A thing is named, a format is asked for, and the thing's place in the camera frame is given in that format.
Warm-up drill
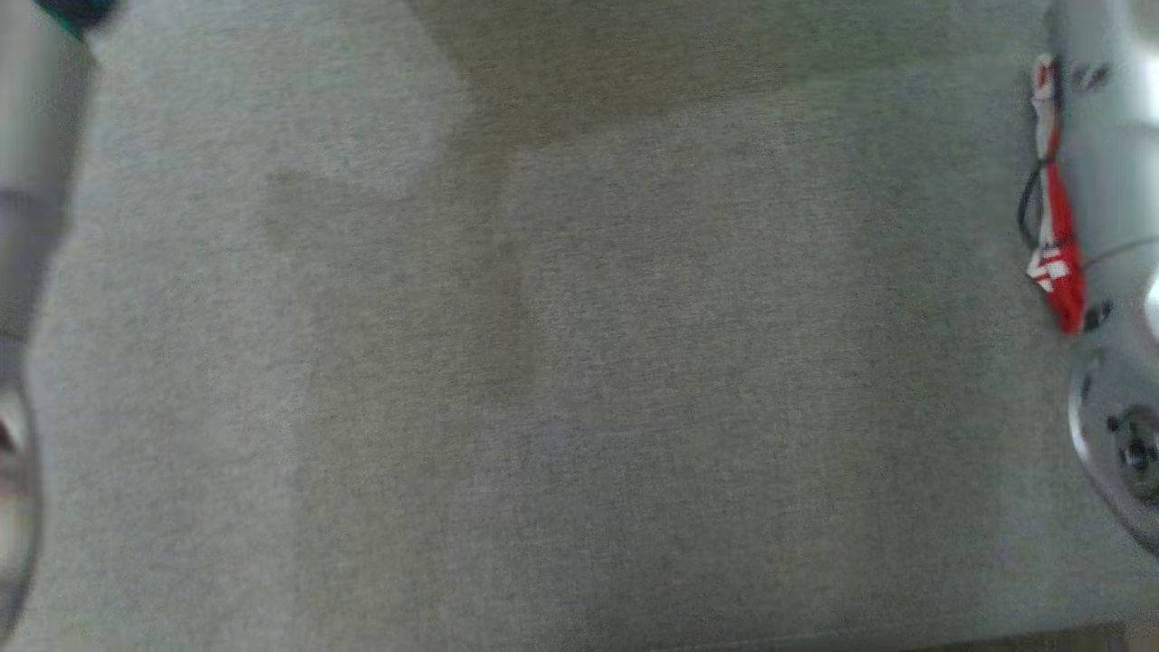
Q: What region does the left cable with blue connector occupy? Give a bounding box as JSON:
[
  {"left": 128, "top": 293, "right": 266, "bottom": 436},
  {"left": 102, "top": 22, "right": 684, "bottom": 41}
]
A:
[{"left": 34, "top": 0, "right": 120, "bottom": 39}]

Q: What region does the red and white basketball jersey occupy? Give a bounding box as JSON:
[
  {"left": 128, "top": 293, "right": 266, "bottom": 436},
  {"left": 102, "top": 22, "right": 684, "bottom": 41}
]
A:
[{"left": 1025, "top": 53, "right": 1088, "bottom": 335}]

